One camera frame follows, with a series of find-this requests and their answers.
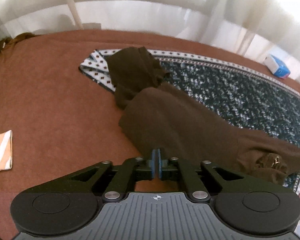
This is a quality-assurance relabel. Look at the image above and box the patterned navy white rug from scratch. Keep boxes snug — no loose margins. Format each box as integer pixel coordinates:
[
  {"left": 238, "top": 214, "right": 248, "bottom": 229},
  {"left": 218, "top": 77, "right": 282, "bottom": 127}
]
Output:
[{"left": 79, "top": 50, "right": 300, "bottom": 192}]

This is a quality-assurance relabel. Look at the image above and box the orange white striped cloth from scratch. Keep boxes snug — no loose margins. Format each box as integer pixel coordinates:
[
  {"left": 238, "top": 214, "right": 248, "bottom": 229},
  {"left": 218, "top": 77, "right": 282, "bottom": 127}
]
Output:
[{"left": 0, "top": 130, "right": 13, "bottom": 171}]

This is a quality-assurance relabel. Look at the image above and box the dark brown garment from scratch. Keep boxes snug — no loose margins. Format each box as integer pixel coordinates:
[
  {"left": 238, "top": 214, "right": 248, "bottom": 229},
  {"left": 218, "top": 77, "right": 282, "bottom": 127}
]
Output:
[{"left": 106, "top": 47, "right": 300, "bottom": 184}]

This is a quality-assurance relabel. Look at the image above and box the rust brown bed sheet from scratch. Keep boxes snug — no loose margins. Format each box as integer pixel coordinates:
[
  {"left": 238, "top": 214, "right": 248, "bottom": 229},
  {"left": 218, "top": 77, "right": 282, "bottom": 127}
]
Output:
[{"left": 0, "top": 29, "right": 300, "bottom": 240}]

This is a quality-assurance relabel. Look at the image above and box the blue white tissue pack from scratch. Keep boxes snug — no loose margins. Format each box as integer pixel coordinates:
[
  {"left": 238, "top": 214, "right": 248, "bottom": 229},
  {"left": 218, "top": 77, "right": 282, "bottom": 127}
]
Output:
[{"left": 263, "top": 54, "right": 290, "bottom": 79}]

